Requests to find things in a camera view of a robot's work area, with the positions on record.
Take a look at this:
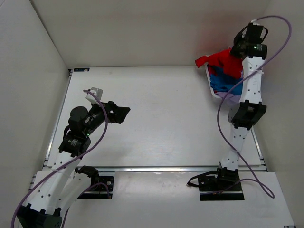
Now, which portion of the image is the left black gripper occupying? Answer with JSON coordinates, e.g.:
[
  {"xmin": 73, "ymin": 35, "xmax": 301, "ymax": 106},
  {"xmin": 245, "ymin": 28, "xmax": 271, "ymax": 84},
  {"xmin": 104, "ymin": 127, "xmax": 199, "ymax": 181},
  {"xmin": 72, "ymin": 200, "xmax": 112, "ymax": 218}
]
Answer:
[{"xmin": 86, "ymin": 95, "xmax": 132, "ymax": 131}]

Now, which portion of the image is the red t shirt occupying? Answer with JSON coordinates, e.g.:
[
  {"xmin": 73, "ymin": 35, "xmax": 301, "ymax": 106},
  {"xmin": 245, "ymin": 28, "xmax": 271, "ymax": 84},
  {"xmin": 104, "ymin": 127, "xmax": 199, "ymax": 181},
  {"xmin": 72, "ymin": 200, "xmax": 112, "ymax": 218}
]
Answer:
[{"xmin": 195, "ymin": 49, "xmax": 243, "ymax": 78}]

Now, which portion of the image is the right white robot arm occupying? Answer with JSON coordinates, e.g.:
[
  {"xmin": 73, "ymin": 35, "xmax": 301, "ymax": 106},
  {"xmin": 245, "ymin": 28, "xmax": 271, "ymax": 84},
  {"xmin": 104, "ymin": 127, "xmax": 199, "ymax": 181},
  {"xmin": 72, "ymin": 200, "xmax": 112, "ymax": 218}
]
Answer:
[{"xmin": 213, "ymin": 22, "xmax": 268, "ymax": 190}]

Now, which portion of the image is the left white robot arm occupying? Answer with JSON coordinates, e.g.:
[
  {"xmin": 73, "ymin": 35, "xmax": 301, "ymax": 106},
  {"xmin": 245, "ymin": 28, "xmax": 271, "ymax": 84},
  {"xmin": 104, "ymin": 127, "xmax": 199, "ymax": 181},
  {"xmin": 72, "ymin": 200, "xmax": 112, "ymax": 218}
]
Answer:
[{"xmin": 16, "ymin": 101, "xmax": 131, "ymax": 228}]

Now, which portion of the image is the blue t shirt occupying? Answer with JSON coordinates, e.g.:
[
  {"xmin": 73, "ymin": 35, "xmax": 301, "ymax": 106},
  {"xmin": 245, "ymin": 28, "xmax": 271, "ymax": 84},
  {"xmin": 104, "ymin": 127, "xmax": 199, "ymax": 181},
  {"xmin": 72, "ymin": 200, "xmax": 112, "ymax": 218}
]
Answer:
[{"xmin": 208, "ymin": 67, "xmax": 243, "ymax": 93}]

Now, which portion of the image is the lavender t shirt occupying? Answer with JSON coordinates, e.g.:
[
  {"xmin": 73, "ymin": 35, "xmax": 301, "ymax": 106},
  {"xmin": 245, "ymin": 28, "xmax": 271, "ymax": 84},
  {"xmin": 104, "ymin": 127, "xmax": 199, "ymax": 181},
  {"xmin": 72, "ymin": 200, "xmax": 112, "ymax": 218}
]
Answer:
[{"xmin": 215, "ymin": 92, "xmax": 241, "ymax": 106}]

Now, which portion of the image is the white plastic basket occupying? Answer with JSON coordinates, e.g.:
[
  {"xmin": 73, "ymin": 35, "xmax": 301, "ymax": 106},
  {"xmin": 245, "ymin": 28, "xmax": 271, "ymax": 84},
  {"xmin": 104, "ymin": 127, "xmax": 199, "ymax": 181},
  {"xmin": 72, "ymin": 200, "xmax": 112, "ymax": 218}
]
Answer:
[{"xmin": 204, "ymin": 64, "xmax": 222, "ymax": 102}]

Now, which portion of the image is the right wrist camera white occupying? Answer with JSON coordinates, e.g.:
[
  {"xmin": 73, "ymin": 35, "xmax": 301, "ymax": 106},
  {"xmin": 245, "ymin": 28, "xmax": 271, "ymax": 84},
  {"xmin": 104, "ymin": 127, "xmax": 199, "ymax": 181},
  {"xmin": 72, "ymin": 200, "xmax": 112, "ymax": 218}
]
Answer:
[{"xmin": 250, "ymin": 19, "xmax": 260, "ymax": 26}]

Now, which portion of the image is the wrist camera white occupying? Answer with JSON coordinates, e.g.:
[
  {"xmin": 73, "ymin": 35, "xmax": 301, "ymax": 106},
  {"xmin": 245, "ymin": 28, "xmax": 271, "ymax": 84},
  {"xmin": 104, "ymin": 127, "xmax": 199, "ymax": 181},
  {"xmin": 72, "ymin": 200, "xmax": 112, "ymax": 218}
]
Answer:
[
  {"xmin": 250, "ymin": 19, "xmax": 260, "ymax": 26},
  {"xmin": 85, "ymin": 87, "xmax": 103, "ymax": 105}
]

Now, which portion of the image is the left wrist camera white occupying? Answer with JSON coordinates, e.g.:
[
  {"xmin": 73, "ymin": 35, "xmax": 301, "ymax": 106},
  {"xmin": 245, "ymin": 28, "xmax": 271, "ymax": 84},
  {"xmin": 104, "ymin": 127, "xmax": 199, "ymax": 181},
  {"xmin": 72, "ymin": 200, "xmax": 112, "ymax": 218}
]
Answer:
[{"xmin": 85, "ymin": 87, "xmax": 103, "ymax": 105}]

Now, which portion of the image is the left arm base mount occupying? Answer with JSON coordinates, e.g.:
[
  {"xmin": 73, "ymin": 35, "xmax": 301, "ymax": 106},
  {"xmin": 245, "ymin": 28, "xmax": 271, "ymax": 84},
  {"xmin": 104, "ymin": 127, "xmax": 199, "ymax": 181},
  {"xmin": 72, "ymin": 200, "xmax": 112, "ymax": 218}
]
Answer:
[{"xmin": 75, "ymin": 166, "xmax": 114, "ymax": 200}]

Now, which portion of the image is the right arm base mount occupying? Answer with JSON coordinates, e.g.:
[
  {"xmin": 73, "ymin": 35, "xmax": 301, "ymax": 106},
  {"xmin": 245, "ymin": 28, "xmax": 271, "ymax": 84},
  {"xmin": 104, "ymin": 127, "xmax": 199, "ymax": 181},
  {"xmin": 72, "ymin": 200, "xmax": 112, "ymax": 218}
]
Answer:
[{"xmin": 187, "ymin": 165, "xmax": 245, "ymax": 201}]

